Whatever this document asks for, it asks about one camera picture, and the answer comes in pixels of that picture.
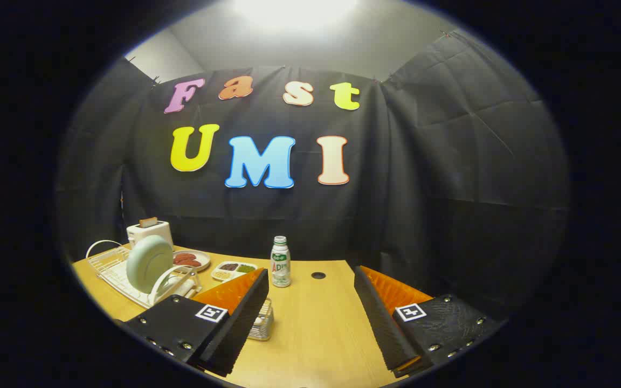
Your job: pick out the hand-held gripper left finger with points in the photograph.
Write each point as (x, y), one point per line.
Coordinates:
(243, 318)

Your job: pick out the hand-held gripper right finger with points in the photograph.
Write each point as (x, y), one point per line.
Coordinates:
(380, 323)

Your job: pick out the light green plate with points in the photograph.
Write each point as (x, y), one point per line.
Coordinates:
(149, 261)

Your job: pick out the white divided dish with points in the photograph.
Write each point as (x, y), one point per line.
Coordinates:
(233, 274)

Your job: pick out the beige round plate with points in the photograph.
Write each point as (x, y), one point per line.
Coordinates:
(205, 260)

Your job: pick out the yellow bean pile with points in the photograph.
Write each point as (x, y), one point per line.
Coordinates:
(222, 275)

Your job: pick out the green bean pile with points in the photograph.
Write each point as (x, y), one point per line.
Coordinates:
(246, 268)

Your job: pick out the dark bean pile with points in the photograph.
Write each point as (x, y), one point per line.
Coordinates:
(228, 267)

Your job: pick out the white drink bottle green cap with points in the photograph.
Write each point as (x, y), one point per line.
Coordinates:
(281, 267)

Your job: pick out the red meat piece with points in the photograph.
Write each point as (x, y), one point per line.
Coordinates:
(192, 263)
(183, 257)

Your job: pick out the white toaster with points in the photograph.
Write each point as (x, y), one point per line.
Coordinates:
(154, 234)

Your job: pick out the brown toast slice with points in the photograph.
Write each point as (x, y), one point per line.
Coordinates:
(148, 222)

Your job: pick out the black backdrop cloth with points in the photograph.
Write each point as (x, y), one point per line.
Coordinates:
(423, 188)

